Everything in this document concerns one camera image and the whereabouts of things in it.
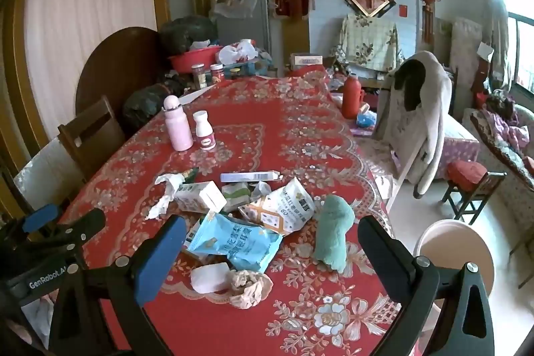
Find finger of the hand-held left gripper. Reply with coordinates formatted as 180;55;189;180
0;204;59;241
19;208;106;257

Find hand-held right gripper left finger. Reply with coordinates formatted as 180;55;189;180
48;215;187;356

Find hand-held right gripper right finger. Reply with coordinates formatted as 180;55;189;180
357;215;497;356

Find white packet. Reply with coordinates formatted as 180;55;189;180
191;262;231;294

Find green towel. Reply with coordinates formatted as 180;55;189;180
313;194;356;273

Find white tissue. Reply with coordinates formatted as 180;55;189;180
145;172;186;220

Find beige plastic bucket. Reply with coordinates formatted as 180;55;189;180
413;219;496;340

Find blue snack bag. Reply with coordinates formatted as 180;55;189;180
186;213;283;272

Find green white carton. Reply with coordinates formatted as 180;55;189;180
221;182;255;209

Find white orange snack bag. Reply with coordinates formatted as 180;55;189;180
239;177;316;236

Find long white blue box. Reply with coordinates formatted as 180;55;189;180
220;171;279;184

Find white chair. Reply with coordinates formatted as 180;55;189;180
352;66;422;215

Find brown wooden chair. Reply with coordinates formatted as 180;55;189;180
57;95;126;182

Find red stool cushion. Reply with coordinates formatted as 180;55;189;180
447;161;488;192

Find small wooden stool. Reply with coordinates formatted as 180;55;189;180
441;168;507;227

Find pink bottle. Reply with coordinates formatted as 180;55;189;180
163;95;194;151

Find low bed with purple cloth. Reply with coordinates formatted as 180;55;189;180
442;118;480;173

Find white bottle with red label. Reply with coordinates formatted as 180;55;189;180
193;111;217;150

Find black bag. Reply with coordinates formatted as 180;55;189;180
122;83;184;123
159;16;218;54

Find blue plastic bag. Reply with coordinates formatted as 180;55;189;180
356;110;378;128

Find floral sofa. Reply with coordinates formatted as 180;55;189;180
469;89;534;190

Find red floral tablecloth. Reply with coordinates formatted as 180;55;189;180
58;66;422;356

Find red thermos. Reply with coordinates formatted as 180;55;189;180
342;73;363;119

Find round wooden board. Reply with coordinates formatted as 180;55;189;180
76;26;168;123

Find white paper sheet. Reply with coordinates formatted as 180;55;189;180
179;87;209;104

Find pink clothes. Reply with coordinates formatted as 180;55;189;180
480;106;530;156

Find red basin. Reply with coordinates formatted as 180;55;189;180
168;46;224;74

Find cardboard box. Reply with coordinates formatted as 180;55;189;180
291;53;324;67

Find white plastic bag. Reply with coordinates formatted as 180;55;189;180
217;40;259;65

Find floral cloth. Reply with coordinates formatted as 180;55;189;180
336;14;403;71

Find upright floral mattress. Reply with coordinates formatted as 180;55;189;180
451;17;485;69

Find window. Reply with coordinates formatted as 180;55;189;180
507;0;534;90

